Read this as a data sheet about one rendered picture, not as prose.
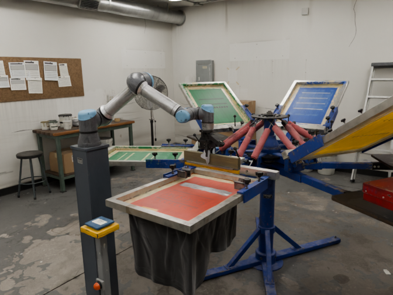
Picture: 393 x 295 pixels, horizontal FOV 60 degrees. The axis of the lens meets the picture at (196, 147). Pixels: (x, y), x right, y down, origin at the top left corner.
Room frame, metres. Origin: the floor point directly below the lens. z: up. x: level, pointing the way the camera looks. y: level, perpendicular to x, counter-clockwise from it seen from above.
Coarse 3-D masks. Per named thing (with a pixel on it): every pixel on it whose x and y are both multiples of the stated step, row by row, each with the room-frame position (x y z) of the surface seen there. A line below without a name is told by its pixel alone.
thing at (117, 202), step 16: (176, 176) 2.16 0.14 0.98; (208, 176) 2.24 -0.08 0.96; (224, 176) 2.16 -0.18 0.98; (240, 176) 2.11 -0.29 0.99; (128, 192) 1.85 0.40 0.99; (144, 192) 1.92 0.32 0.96; (128, 208) 1.63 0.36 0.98; (144, 208) 1.60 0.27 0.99; (224, 208) 1.62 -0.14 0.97; (176, 224) 1.43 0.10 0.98; (192, 224) 1.41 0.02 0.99
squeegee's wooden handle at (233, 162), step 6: (186, 150) 2.14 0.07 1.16; (192, 150) 2.13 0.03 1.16; (186, 156) 2.14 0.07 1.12; (192, 156) 2.11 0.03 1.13; (198, 156) 2.08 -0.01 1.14; (210, 156) 2.03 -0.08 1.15; (216, 156) 2.00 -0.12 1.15; (222, 156) 1.97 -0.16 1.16; (228, 156) 1.96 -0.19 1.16; (204, 162) 2.05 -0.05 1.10; (210, 162) 2.03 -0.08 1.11; (216, 162) 2.00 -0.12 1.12; (222, 162) 1.97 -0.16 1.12; (228, 162) 1.95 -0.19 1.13; (234, 162) 1.92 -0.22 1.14; (234, 168) 1.92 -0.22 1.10
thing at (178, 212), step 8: (216, 184) 2.06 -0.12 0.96; (224, 184) 2.06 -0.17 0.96; (232, 184) 2.05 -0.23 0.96; (200, 192) 1.92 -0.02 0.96; (208, 192) 1.92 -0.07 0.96; (232, 192) 1.91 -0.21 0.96; (216, 200) 1.78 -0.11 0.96; (168, 208) 1.68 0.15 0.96; (176, 208) 1.68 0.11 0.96; (200, 208) 1.67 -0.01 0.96; (208, 208) 1.67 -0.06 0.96; (176, 216) 1.58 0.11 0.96; (184, 216) 1.58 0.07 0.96; (192, 216) 1.57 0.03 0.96
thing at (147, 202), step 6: (186, 180) 2.15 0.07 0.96; (192, 180) 2.15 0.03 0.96; (198, 180) 2.15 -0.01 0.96; (204, 180) 2.15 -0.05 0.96; (210, 180) 2.15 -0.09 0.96; (174, 186) 2.04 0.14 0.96; (180, 186) 2.04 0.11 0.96; (162, 192) 1.93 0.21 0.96; (192, 192) 1.92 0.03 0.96; (144, 198) 1.83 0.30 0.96; (150, 198) 1.83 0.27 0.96; (138, 204) 1.74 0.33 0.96; (144, 204) 1.74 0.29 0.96; (150, 204) 1.74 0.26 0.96; (156, 204) 1.74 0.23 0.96; (162, 204) 1.74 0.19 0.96; (168, 204) 1.73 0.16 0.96
